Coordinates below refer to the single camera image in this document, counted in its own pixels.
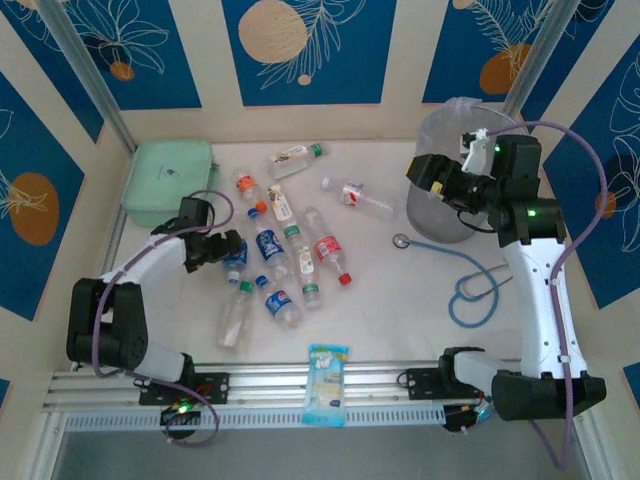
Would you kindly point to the clear bottle red white label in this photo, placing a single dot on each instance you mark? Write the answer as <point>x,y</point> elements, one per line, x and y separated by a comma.
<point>355,194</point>

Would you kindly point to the blue stethoscope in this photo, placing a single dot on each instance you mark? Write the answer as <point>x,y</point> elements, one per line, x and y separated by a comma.
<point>400,241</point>

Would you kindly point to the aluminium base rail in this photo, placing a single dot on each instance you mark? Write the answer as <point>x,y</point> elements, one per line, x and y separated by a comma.
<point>280,385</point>

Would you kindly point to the Pepsi bottle robot print label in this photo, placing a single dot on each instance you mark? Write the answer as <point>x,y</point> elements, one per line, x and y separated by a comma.
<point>269,245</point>

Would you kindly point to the small Pepsi bottle blue label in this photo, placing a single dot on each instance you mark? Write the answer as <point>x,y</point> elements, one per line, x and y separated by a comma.
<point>277,302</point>

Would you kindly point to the mint green zip case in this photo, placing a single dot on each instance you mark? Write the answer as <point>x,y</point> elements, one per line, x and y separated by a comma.
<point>167,175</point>

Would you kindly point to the aluminium frame post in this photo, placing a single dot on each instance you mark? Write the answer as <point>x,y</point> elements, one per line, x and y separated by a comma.
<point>537,55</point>
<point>85,70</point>

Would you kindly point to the blue label bottle white cap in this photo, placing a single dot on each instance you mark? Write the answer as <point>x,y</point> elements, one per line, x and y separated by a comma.
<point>241,256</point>

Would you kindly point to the aluminium side rail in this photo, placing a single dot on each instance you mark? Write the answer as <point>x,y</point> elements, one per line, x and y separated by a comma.
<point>117,235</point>

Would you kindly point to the grey mesh waste bin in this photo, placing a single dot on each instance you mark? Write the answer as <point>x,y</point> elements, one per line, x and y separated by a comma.
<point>440,220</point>

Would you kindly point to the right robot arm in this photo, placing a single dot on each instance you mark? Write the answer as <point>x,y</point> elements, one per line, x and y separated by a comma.
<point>540,300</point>

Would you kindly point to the blue wet wipes pack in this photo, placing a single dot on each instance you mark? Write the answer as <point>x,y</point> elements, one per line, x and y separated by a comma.
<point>325,385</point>

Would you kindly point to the plain clear bottle green cap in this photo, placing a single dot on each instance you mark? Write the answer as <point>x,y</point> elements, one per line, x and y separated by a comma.
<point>234,320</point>

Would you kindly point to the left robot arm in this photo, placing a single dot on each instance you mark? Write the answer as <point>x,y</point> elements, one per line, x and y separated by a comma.
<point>150,260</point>

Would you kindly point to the square clear bottle flower label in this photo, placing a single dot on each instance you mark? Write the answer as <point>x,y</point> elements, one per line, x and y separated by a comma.
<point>306,262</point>

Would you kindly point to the square clear bottle green cap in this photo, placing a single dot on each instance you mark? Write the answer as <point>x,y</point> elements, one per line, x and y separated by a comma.
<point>292,160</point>

